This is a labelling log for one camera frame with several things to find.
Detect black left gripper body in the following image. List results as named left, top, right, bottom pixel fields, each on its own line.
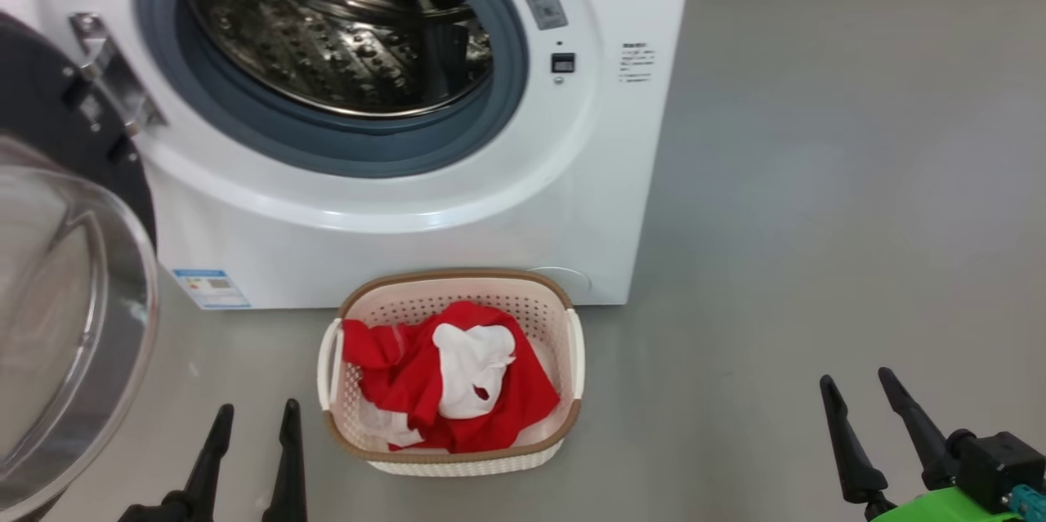
left=118, top=492, right=193, bottom=522

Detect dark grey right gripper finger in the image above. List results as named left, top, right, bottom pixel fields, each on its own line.
left=820, top=375, right=887, bottom=504
left=878, top=367, right=957, bottom=490

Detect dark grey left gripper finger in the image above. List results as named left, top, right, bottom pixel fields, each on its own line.
left=184, top=404, right=234, bottom=522
left=261, top=398, right=307, bottom=522

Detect black and green right gripper body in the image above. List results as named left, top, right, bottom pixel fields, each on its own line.
left=865, top=428, right=1046, bottom=522

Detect red and white garment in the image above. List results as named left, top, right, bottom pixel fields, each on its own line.
left=342, top=300, right=561, bottom=454

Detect black round glass washer door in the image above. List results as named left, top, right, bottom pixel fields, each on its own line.
left=0, top=11, right=160, bottom=522

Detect cream perforated laundry basket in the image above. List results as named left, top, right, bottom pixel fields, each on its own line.
left=317, top=267, right=586, bottom=478

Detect white front-load washing machine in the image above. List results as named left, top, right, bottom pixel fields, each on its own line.
left=0, top=0, right=700, bottom=310

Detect metal washing machine door hinge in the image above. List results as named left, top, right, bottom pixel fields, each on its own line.
left=69, top=11, right=168, bottom=135

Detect stainless steel washing machine drum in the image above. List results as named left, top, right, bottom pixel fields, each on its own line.
left=186, top=0, right=494, bottom=118

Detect blue energy label sticker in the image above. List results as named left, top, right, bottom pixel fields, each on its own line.
left=172, top=268, right=252, bottom=310

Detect white text notice sticker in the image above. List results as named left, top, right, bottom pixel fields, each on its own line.
left=619, top=42, right=656, bottom=84

